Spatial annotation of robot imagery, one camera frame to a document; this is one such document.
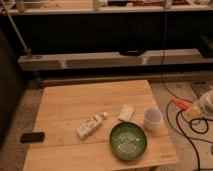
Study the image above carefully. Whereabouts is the grey metal shelf beam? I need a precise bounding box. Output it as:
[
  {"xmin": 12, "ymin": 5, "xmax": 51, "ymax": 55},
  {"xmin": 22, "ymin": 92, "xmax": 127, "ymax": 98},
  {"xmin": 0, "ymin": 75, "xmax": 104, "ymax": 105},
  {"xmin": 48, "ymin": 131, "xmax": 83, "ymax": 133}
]
[{"xmin": 18, "ymin": 49, "xmax": 213, "ymax": 71}]

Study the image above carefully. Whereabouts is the small white box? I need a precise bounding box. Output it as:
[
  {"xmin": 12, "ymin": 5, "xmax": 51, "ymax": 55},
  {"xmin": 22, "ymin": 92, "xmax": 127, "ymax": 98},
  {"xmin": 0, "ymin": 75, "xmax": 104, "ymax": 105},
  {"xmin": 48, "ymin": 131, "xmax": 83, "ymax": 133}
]
[{"xmin": 118, "ymin": 105, "xmax": 134, "ymax": 122}]

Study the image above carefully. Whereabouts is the diagonal metal pole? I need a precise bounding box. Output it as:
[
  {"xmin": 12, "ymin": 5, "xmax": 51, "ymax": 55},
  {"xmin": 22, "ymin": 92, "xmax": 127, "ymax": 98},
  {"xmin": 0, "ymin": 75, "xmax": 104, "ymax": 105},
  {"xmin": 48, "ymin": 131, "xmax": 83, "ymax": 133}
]
[{"xmin": 0, "ymin": 0, "xmax": 42, "ymax": 88}]

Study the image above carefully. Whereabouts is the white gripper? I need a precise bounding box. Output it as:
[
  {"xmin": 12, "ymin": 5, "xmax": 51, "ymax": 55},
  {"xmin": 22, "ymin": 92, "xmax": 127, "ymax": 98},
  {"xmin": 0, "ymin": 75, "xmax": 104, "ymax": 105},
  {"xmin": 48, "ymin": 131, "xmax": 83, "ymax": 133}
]
[{"xmin": 185, "ymin": 90, "xmax": 213, "ymax": 117}]

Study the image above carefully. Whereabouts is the upper wooden shelf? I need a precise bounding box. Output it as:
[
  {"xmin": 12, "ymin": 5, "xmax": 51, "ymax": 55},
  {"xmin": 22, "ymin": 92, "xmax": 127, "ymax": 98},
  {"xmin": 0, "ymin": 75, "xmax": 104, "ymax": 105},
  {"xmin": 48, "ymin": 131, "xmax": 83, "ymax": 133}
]
[{"xmin": 0, "ymin": 0, "xmax": 213, "ymax": 15}]

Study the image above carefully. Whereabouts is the green ceramic bowl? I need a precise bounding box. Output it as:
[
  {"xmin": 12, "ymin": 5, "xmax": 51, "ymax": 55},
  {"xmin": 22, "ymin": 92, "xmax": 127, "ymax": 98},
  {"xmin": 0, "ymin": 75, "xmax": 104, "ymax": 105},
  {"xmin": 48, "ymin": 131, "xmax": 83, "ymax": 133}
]
[{"xmin": 109, "ymin": 122, "xmax": 147, "ymax": 161}]

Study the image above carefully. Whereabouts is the black floor cable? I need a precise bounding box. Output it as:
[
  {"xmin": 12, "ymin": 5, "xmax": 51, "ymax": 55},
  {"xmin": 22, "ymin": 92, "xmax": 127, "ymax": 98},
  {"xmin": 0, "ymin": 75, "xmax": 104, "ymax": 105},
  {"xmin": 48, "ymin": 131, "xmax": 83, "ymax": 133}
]
[{"xmin": 161, "ymin": 9, "xmax": 213, "ymax": 171}]

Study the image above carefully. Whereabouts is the black smartphone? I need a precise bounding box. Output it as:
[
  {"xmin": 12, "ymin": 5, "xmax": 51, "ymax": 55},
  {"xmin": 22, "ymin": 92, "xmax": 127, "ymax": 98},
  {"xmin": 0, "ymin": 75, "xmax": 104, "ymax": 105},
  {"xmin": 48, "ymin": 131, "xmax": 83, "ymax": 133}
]
[{"xmin": 20, "ymin": 132, "xmax": 45, "ymax": 143}]

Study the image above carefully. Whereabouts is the white ceramic cup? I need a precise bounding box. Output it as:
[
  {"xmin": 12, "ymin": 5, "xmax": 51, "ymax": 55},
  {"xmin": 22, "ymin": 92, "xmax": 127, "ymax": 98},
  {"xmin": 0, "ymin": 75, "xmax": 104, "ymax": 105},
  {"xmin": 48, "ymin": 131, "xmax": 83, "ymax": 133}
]
[{"xmin": 143, "ymin": 107, "xmax": 163, "ymax": 131}]

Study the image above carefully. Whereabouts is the white milk carton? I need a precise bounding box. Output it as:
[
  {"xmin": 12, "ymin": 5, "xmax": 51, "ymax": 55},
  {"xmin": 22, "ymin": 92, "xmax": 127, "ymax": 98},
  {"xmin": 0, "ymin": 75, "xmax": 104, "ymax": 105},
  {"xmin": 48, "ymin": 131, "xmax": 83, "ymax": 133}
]
[{"xmin": 76, "ymin": 112, "xmax": 108, "ymax": 139}]

